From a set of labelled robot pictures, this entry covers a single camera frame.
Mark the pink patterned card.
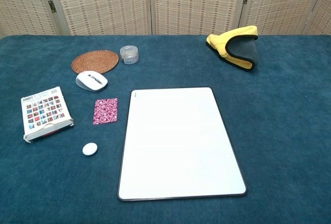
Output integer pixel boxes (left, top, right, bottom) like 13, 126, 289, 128
93, 98, 118, 126

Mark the white board with black rim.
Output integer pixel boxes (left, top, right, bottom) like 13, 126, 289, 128
117, 87, 247, 202

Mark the white box with pictures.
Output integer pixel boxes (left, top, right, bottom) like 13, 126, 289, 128
20, 86, 75, 144

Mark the clear round plastic container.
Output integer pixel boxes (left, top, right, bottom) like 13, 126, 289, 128
119, 45, 140, 65

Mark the white computer mouse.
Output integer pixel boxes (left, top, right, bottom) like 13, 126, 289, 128
75, 70, 109, 92

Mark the yellow grey microfibre cloth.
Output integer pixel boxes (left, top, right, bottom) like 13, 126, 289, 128
205, 25, 260, 72

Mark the round woven rattan coaster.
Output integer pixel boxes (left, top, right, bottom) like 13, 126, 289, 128
71, 50, 119, 75

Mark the blue table cloth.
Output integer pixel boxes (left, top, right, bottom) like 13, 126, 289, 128
0, 34, 331, 224

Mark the woven bamboo folding screen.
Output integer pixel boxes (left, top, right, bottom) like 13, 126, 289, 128
0, 0, 331, 40

